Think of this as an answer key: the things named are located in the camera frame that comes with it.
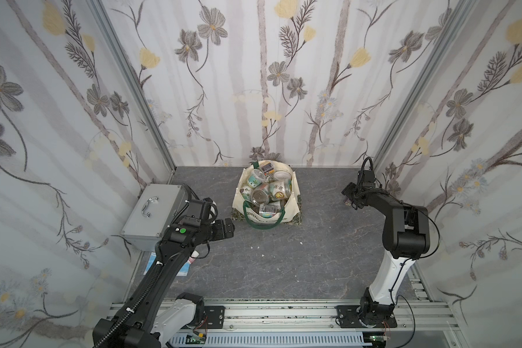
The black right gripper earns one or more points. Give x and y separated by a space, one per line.
354 194

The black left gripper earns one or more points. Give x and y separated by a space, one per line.
220 230

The white cartoon label seed jar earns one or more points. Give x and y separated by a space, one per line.
280 186

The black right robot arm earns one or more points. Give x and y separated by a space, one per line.
405 238

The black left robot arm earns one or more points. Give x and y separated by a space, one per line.
138 323

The grey label seed jar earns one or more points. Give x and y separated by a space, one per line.
269 210

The teal label seed jar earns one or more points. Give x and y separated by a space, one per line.
256 178

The cream canvas tote bag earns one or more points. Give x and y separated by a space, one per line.
246 191

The grey metal case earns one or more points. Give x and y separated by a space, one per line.
153 213

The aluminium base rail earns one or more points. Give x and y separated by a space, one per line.
321 323

